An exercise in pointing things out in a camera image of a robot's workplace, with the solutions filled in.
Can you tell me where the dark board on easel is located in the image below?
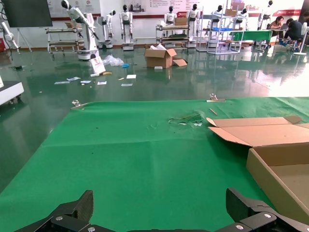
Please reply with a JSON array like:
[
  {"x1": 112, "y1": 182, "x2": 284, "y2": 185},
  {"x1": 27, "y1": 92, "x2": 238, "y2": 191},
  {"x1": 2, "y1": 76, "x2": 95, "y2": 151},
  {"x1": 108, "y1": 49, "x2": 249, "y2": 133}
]
[{"x1": 1, "y1": 0, "x2": 53, "y2": 53}]

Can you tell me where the white standing fan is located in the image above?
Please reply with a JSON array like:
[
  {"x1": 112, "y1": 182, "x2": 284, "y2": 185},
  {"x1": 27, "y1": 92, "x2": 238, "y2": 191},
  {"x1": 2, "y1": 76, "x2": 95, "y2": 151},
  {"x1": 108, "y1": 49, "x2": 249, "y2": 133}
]
[{"x1": 293, "y1": 21, "x2": 309, "y2": 56}]

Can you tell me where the large open cardboard box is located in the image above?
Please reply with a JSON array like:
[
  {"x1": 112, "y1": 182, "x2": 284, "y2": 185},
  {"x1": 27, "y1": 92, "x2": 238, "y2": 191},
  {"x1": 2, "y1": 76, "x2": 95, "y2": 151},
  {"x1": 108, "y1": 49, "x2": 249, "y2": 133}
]
[{"x1": 144, "y1": 43, "x2": 188, "y2": 69}]

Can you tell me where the tall white storage rack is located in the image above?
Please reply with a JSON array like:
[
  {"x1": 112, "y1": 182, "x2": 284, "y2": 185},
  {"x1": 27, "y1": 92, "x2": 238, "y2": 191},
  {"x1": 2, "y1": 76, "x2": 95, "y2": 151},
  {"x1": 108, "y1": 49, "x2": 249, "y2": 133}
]
[{"x1": 196, "y1": 4, "x2": 242, "y2": 56}]

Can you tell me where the white machine base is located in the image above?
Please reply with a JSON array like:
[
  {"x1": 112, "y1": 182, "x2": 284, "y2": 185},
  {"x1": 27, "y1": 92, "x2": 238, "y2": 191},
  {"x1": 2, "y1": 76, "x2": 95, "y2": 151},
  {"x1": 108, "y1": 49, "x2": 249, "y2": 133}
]
[{"x1": 0, "y1": 74, "x2": 25, "y2": 107}]

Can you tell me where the low white shelf cart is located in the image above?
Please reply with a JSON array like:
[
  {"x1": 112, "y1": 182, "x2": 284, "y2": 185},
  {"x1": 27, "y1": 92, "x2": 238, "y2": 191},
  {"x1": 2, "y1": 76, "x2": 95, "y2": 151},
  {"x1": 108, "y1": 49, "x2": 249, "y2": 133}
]
[{"x1": 45, "y1": 27, "x2": 85, "y2": 58}]

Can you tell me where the cardboard box with round hole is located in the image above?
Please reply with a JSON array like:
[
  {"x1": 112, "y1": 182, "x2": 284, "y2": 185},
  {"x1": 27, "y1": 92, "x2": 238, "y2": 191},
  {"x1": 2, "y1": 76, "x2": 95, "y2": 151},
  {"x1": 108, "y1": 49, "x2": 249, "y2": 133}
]
[{"x1": 206, "y1": 115, "x2": 309, "y2": 224}]

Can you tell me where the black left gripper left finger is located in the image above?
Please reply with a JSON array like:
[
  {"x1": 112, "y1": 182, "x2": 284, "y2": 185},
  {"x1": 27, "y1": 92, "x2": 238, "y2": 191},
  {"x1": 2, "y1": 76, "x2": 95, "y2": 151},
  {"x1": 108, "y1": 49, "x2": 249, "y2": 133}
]
[{"x1": 14, "y1": 190, "x2": 107, "y2": 232}]

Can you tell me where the silver binder clip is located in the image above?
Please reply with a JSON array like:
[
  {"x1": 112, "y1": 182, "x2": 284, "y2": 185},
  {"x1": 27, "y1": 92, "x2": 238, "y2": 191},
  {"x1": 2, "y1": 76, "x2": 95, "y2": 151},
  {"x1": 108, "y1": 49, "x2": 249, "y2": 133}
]
[
  {"x1": 206, "y1": 93, "x2": 226, "y2": 103},
  {"x1": 70, "y1": 99, "x2": 89, "y2": 110}
]

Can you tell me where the green table cloth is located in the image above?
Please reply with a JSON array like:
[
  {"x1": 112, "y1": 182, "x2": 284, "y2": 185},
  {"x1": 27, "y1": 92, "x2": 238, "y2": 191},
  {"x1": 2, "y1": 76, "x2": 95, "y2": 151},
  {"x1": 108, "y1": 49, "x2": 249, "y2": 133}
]
[{"x1": 0, "y1": 96, "x2": 309, "y2": 232}]

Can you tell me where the clear plastic bag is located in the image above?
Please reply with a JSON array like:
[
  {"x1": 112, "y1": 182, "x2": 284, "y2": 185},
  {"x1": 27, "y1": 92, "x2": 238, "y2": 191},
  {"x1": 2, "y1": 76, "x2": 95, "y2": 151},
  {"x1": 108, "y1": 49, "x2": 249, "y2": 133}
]
[{"x1": 102, "y1": 54, "x2": 125, "y2": 67}]

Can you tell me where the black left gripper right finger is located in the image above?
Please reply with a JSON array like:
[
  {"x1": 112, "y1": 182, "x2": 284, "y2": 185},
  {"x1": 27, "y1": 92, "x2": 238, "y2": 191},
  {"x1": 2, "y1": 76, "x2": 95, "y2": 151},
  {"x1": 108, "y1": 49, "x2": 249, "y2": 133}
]
[{"x1": 217, "y1": 188, "x2": 309, "y2": 232}]

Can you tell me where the white paper bag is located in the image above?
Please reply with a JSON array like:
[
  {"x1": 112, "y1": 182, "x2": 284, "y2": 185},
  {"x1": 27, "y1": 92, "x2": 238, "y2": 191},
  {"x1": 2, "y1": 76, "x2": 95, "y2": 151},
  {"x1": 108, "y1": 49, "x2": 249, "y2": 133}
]
[{"x1": 89, "y1": 57, "x2": 107, "y2": 74}]

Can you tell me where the seated person brown top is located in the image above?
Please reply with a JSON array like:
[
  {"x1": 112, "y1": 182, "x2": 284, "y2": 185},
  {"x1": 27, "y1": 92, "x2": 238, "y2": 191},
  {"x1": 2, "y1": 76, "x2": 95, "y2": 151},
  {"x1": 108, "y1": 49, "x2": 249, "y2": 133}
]
[{"x1": 269, "y1": 15, "x2": 286, "y2": 31}]

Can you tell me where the green covered table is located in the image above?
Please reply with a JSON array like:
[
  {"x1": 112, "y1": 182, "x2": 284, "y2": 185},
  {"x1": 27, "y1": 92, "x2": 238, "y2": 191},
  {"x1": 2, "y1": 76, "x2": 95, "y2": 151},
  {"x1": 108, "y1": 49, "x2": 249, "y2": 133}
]
[{"x1": 229, "y1": 30, "x2": 273, "y2": 49}]

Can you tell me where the seated person dark top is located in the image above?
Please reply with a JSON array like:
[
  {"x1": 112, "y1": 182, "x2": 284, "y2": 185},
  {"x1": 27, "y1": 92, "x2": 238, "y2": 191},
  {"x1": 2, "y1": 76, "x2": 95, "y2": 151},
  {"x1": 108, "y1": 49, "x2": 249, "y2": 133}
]
[{"x1": 280, "y1": 18, "x2": 305, "y2": 51}]

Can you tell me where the leaning white humanoid robot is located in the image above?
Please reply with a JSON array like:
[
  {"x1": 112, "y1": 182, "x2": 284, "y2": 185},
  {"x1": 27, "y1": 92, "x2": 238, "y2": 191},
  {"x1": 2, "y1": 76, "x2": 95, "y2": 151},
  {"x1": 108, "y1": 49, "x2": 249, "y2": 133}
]
[{"x1": 60, "y1": 0, "x2": 100, "y2": 61}]

